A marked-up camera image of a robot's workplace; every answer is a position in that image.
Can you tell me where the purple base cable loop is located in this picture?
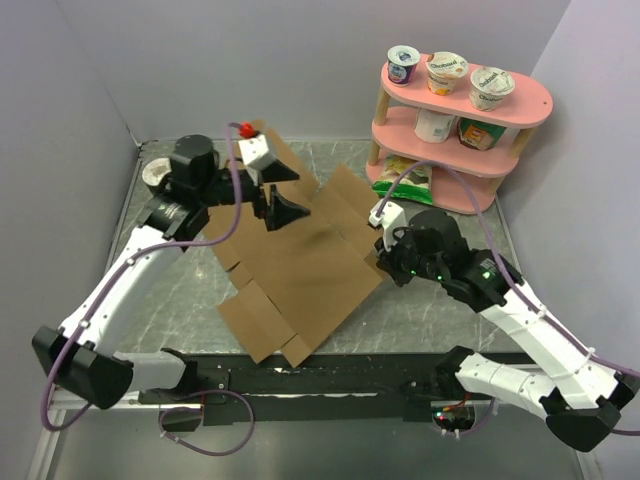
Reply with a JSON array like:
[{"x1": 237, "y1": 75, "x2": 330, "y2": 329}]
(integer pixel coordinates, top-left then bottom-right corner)
[{"x1": 157, "y1": 389, "x2": 256, "y2": 456}]

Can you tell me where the green orange package middle shelf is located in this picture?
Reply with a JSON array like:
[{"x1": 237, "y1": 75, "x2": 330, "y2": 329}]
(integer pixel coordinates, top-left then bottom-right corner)
[{"x1": 457, "y1": 117, "x2": 506, "y2": 151}]

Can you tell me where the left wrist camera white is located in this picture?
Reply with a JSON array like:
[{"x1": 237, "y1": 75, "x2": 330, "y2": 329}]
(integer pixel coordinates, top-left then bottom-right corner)
[{"x1": 238, "y1": 133, "x2": 277, "y2": 172}]

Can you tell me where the white Chobani yogurt cup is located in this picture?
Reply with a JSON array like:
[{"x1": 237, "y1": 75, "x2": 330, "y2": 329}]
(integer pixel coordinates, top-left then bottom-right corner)
[{"x1": 469, "y1": 66, "x2": 516, "y2": 111}]

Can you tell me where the black white can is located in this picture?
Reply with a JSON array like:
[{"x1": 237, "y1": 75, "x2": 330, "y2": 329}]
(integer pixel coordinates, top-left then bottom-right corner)
[{"x1": 141, "y1": 157, "x2": 171, "y2": 195}]

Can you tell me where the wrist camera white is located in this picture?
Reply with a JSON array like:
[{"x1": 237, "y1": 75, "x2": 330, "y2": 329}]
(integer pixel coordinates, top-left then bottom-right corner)
[
  {"x1": 238, "y1": 133, "x2": 277, "y2": 172},
  {"x1": 368, "y1": 200, "x2": 407, "y2": 234}
]

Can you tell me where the green chips bag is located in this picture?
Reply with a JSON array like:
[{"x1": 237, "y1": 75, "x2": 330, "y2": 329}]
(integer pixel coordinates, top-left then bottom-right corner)
[{"x1": 372, "y1": 155, "x2": 433, "y2": 205}]

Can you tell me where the aluminium frame rail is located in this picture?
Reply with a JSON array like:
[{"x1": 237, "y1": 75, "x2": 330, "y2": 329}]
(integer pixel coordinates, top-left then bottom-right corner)
[{"x1": 27, "y1": 384, "x2": 166, "y2": 480}]

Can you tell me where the white cup middle shelf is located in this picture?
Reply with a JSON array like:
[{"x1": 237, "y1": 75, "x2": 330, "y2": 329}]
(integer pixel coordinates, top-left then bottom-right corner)
[{"x1": 414, "y1": 108, "x2": 457, "y2": 143}]

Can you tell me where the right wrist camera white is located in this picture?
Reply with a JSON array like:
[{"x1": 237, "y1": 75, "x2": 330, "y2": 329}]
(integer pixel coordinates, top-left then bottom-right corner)
[{"x1": 368, "y1": 200, "x2": 407, "y2": 234}]

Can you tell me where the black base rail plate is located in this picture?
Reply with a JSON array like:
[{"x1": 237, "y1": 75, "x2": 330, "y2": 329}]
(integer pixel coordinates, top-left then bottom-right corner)
[{"x1": 138, "y1": 347, "x2": 468, "y2": 426}]

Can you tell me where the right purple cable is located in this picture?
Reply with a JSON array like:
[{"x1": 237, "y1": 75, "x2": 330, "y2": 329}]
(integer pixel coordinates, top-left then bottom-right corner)
[{"x1": 374, "y1": 160, "x2": 640, "y2": 435}]

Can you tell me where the blue white yogurt cup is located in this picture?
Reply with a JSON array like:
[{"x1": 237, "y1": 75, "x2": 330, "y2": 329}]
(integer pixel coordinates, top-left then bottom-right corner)
[{"x1": 387, "y1": 45, "x2": 421, "y2": 86}]

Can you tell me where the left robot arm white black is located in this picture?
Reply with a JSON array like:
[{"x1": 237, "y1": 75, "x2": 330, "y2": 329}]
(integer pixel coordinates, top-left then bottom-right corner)
[{"x1": 32, "y1": 132, "x2": 310, "y2": 409}]

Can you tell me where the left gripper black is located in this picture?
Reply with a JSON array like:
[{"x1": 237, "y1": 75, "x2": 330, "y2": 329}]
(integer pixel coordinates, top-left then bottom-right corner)
[{"x1": 198, "y1": 158, "x2": 310, "y2": 229}]

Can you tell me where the orange Chobani yogurt cup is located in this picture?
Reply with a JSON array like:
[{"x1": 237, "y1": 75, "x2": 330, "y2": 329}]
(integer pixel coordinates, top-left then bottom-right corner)
[{"x1": 426, "y1": 51, "x2": 469, "y2": 96}]

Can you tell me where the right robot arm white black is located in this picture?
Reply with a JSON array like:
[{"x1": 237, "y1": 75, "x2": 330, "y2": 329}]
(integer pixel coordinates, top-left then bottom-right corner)
[{"x1": 369, "y1": 201, "x2": 639, "y2": 452}]

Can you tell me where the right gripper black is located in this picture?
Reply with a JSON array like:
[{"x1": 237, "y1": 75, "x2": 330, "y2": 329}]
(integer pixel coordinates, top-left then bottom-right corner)
[{"x1": 375, "y1": 224, "x2": 446, "y2": 286}]

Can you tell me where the pink three-tier shelf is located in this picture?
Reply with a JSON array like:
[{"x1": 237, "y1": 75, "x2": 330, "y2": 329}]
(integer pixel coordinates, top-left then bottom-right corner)
[{"x1": 366, "y1": 62, "x2": 553, "y2": 211}]

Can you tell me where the brown cardboard box sheet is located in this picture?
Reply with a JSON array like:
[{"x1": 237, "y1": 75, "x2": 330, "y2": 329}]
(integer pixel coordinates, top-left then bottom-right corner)
[{"x1": 212, "y1": 128, "x2": 384, "y2": 367}]

